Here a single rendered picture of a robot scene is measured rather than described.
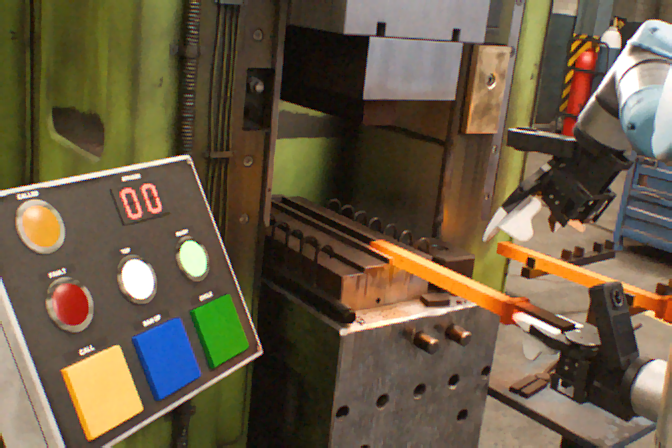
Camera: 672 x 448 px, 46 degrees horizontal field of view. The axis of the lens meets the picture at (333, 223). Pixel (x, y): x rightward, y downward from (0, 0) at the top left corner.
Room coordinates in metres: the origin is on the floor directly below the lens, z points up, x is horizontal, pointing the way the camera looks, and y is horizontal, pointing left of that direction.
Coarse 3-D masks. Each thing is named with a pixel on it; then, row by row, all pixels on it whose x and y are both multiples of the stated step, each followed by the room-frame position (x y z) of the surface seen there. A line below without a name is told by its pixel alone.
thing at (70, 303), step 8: (64, 288) 0.76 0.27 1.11; (72, 288) 0.76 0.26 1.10; (56, 296) 0.74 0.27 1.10; (64, 296) 0.75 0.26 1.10; (72, 296) 0.76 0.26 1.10; (80, 296) 0.77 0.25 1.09; (56, 304) 0.74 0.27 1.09; (64, 304) 0.75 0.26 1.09; (72, 304) 0.75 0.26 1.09; (80, 304) 0.76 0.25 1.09; (88, 304) 0.77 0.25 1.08; (56, 312) 0.74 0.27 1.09; (64, 312) 0.74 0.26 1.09; (72, 312) 0.75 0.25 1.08; (80, 312) 0.76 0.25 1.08; (88, 312) 0.77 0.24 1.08; (64, 320) 0.74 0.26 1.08; (72, 320) 0.74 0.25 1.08; (80, 320) 0.75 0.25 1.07
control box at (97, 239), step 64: (0, 192) 0.76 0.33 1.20; (64, 192) 0.82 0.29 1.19; (128, 192) 0.90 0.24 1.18; (192, 192) 0.99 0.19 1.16; (0, 256) 0.72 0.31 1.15; (64, 256) 0.78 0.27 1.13; (128, 256) 0.85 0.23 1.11; (0, 320) 0.70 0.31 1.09; (128, 320) 0.81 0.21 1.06; (0, 384) 0.70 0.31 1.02; (64, 384) 0.70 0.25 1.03; (192, 384) 0.84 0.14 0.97
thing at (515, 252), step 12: (504, 252) 1.55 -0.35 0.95; (516, 252) 1.53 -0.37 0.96; (528, 252) 1.52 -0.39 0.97; (540, 264) 1.49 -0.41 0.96; (552, 264) 1.47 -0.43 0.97; (564, 264) 1.47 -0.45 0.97; (564, 276) 1.45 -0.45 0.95; (576, 276) 1.43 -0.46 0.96; (588, 276) 1.42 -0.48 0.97; (600, 276) 1.42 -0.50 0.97; (624, 288) 1.36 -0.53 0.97; (636, 288) 1.37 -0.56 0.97; (636, 300) 1.34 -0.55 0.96; (648, 300) 1.33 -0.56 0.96; (660, 300) 1.31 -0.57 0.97; (660, 312) 1.30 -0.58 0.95
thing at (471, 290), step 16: (384, 240) 1.37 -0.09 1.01; (400, 256) 1.29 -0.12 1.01; (416, 256) 1.29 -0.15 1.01; (416, 272) 1.26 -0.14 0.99; (432, 272) 1.23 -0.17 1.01; (448, 272) 1.22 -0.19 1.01; (448, 288) 1.20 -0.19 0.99; (464, 288) 1.17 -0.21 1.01; (480, 288) 1.16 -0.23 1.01; (480, 304) 1.14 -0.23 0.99; (496, 304) 1.12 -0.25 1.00; (512, 304) 1.09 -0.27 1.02; (528, 304) 1.10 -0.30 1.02; (512, 320) 1.09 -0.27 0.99; (544, 320) 1.05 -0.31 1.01; (560, 320) 1.05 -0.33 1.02
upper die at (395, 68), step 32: (288, 32) 1.40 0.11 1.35; (320, 32) 1.33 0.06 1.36; (288, 64) 1.40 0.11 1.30; (320, 64) 1.32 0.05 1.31; (352, 64) 1.26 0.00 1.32; (384, 64) 1.25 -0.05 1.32; (416, 64) 1.29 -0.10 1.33; (448, 64) 1.34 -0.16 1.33; (384, 96) 1.26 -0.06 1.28; (416, 96) 1.30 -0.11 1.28; (448, 96) 1.35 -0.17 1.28
